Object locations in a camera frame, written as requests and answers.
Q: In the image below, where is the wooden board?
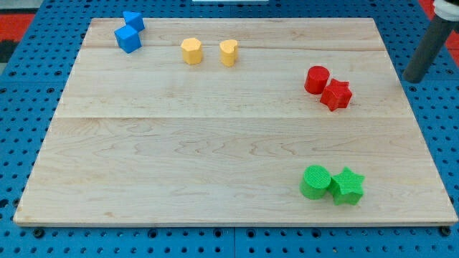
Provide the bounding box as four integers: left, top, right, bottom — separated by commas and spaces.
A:
14, 18, 458, 227

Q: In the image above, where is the yellow heart block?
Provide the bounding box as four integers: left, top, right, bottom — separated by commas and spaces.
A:
219, 39, 239, 67

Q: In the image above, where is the yellow hexagon block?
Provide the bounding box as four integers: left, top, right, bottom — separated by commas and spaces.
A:
181, 38, 203, 65

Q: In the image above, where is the green cylinder block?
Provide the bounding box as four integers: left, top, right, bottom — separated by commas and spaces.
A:
299, 165, 331, 200

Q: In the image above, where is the red cylinder block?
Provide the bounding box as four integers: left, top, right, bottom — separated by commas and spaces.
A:
304, 65, 330, 95

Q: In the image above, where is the red star block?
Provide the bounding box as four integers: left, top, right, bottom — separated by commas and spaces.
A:
320, 79, 352, 111

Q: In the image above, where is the green star block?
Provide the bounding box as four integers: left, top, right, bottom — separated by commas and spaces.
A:
328, 166, 365, 206

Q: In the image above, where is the blue cube block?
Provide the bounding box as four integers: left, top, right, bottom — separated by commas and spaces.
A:
114, 25, 142, 54

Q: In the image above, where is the blue triangle block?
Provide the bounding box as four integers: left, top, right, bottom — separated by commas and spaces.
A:
123, 11, 145, 32

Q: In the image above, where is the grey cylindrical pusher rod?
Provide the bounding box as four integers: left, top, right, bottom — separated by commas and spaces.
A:
402, 15, 458, 83

